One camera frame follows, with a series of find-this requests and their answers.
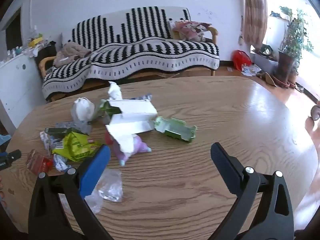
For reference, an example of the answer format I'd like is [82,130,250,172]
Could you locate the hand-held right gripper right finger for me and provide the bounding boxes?
[210,142,295,240]

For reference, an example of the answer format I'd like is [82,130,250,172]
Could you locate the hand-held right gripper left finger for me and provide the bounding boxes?
[28,144,113,240]

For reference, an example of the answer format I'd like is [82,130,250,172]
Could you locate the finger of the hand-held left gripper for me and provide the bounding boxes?
[0,149,22,172]

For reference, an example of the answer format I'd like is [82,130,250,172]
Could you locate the grey foil packet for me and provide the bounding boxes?
[55,120,92,134]

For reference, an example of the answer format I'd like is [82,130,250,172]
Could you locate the large white tissue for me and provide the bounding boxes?
[71,97,96,123]

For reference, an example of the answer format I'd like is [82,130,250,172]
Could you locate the clear plastic bag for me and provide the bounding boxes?
[59,167,124,214]

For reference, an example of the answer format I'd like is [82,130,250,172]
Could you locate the red wrapper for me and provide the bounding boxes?
[26,149,53,174]

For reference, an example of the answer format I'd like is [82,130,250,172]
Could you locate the yellow green snack packet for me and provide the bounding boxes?
[51,131,103,163]

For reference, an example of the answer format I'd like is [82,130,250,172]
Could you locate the white blue crumpled wrapper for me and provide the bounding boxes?
[53,154,72,172]

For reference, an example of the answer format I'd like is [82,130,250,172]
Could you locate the silver crumpled wrapper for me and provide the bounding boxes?
[39,131,59,153]

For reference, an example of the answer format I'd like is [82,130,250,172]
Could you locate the purple pink wrapper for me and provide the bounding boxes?
[104,130,152,167]

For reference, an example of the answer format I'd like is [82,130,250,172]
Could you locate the light green carton tray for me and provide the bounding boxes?
[154,116,198,143]

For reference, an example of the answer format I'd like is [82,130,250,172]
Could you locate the white open cardboard box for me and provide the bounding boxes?
[104,99,158,154]

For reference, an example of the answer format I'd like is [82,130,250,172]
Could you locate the white cabinet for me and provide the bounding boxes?
[0,54,47,128]

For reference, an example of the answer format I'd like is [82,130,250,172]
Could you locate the small crumpled white tissue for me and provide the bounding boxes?
[107,81,123,100]

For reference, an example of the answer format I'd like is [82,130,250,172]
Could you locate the brown cardboard piece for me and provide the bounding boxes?
[257,71,278,87]

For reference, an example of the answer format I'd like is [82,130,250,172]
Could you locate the scattered white papers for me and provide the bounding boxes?
[241,64,262,77]

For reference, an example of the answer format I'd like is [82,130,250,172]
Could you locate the rattan sofa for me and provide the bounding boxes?
[39,26,219,100]

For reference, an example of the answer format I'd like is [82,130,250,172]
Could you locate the red plastic bag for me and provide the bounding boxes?
[232,50,252,70]

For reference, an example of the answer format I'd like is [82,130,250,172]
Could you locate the white low box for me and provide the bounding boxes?
[250,44,279,73]

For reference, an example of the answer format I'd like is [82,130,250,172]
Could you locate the black bag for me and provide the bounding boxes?
[35,41,58,78]

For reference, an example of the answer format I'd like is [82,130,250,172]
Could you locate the potted green plant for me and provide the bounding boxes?
[276,6,314,87]

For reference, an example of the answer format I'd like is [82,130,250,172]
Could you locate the clutter of bottles and packets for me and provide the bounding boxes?
[6,26,50,58]

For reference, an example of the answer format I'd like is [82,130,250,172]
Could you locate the beige cloth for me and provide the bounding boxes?
[54,42,92,68]

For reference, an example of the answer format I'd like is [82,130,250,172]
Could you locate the black-white striped sofa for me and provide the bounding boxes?
[41,6,220,100]

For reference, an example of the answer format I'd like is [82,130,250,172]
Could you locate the floral cushion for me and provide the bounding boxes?
[170,20,212,42]

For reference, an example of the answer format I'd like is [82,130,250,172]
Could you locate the brown patterned curtain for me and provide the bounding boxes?
[242,0,268,48]

